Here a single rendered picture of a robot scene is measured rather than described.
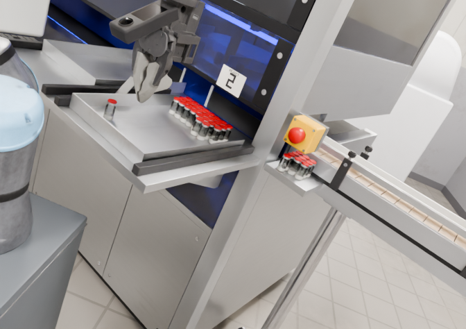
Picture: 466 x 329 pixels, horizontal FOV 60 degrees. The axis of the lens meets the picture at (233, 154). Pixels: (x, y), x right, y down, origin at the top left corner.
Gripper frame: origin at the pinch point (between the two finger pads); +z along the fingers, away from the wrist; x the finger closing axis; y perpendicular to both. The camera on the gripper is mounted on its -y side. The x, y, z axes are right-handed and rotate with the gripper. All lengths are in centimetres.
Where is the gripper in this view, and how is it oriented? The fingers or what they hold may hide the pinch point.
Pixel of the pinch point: (139, 96)
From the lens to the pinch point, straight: 79.1
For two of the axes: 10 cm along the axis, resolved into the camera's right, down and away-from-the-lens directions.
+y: 5.9, -1.1, 8.0
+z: -3.7, 8.5, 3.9
